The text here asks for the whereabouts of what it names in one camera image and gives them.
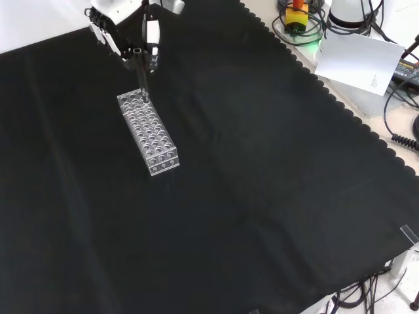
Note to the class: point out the aluminium table leg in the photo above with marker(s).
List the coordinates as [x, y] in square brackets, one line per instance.
[401, 265]

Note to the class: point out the black power supply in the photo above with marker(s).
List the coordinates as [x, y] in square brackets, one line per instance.
[407, 73]

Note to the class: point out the yellow stop button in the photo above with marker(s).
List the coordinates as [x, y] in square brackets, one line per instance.
[296, 18]

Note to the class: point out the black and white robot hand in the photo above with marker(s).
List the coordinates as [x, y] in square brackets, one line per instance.
[114, 10]

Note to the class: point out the pale paper board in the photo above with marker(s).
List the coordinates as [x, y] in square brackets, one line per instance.
[353, 62]

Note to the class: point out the black cloth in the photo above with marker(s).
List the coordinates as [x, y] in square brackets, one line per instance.
[262, 163]

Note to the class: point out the clear glass test tube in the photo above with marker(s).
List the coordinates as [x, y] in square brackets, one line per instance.
[141, 78]

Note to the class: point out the clear plastic test tube rack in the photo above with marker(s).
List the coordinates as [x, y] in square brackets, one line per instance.
[154, 144]

